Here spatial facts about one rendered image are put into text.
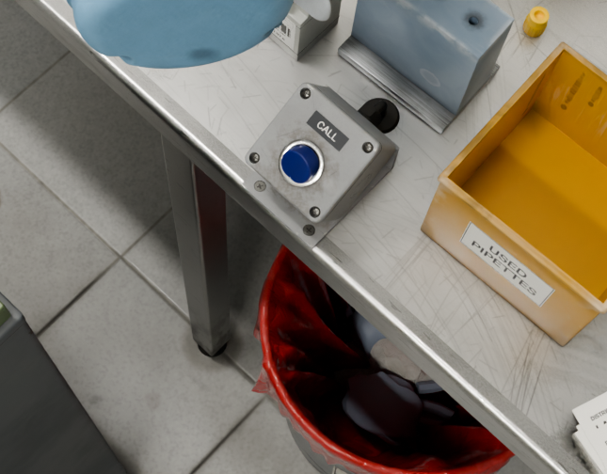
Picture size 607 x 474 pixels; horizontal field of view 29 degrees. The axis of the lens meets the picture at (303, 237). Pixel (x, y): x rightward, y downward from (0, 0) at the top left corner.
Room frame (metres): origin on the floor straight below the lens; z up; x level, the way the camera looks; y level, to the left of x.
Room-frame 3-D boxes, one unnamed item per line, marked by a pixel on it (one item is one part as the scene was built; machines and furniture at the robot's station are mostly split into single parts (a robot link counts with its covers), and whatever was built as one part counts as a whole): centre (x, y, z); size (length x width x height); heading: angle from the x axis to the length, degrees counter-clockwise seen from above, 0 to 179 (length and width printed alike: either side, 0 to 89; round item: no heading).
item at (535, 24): (0.47, -0.15, 0.88); 0.02 x 0.02 x 0.02
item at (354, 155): (0.34, -0.01, 0.92); 0.13 x 0.07 x 0.08; 145
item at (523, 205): (0.31, -0.17, 0.92); 0.13 x 0.13 x 0.10; 57
